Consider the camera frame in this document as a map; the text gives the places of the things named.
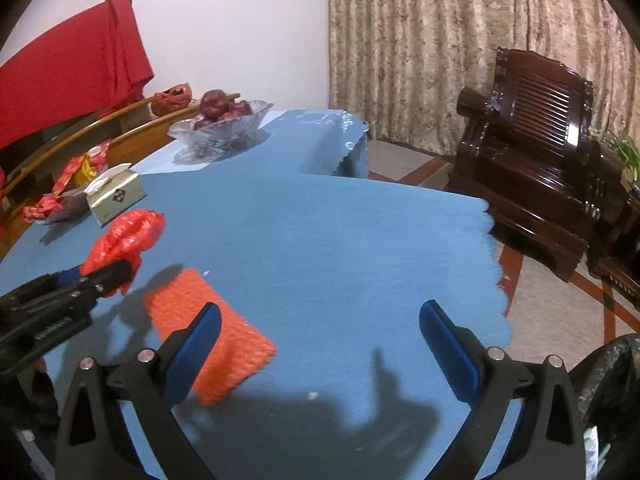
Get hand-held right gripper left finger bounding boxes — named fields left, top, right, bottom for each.
left=54, top=301, right=223, bottom=480

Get beige patterned curtain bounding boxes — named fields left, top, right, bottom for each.
left=327, top=0, right=640, bottom=181

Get cream tissue box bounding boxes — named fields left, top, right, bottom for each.
left=84, top=162, right=147, bottom=227

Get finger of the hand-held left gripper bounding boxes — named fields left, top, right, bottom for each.
left=21, top=265, right=86, bottom=298
left=59, top=259, right=137, bottom=302

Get red cloth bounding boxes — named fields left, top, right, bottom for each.
left=0, top=0, right=156, bottom=151

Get green potted plant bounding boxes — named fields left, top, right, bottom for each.
left=590, top=127, right=640, bottom=182

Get dark wooden side table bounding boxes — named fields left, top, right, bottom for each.
left=585, top=140, right=640, bottom=311

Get wooden bench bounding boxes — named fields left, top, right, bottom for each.
left=0, top=92, right=241, bottom=261

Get orange foam net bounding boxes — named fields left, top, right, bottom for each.
left=144, top=268, right=277, bottom=407

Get black trash bag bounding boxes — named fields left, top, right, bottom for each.
left=567, top=332, right=640, bottom=480

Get dark wooden armchair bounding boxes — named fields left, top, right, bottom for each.
left=445, top=46, right=626, bottom=283

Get dark purple wrapper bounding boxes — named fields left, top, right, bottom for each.
left=47, top=195, right=92, bottom=225

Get red plastic bag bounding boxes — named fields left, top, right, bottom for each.
left=80, top=210, right=166, bottom=297

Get blue tablecloth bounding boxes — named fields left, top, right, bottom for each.
left=0, top=170, right=516, bottom=480

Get large red apple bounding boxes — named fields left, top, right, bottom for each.
left=200, top=89, right=232, bottom=120

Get red and yellow packet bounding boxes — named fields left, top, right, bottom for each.
left=21, top=142, right=112, bottom=223

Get glass fruit bowl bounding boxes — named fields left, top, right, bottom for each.
left=167, top=100, right=274, bottom=153

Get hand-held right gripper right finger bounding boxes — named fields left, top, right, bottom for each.
left=418, top=299, right=587, bottom=480

